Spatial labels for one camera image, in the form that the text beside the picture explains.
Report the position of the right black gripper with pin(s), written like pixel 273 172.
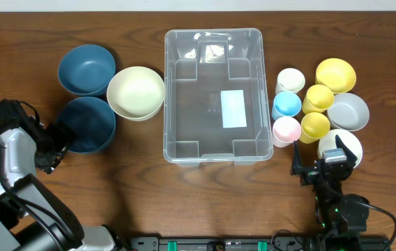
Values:
pixel 318 171

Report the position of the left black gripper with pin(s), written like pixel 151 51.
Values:
pixel 54 143

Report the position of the yellow cup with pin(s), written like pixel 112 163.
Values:
pixel 314 126
pixel 317 99

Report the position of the dark blue bowl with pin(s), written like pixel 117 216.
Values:
pixel 92 120
pixel 87 70

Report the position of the pink cup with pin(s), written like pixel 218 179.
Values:
pixel 286 130

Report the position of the cream large bowl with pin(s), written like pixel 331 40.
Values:
pixel 136 93

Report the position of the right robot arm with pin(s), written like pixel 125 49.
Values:
pixel 340 214

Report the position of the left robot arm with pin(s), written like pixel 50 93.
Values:
pixel 31 216

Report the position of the white small bowl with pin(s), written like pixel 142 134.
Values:
pixel 350 141

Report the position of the grey small bowl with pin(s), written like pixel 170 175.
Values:
pixel 348 112

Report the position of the light blue cup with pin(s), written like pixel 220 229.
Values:
pixel 286 103

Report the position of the cream white cup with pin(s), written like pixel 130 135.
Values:
pixel 290 79

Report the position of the yellow small bowl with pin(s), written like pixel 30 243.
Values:
pixel 336 74

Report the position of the clear plastic storage bin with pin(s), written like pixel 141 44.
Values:
pixel 199 64

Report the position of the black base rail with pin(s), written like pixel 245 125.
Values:
pixel 277 242

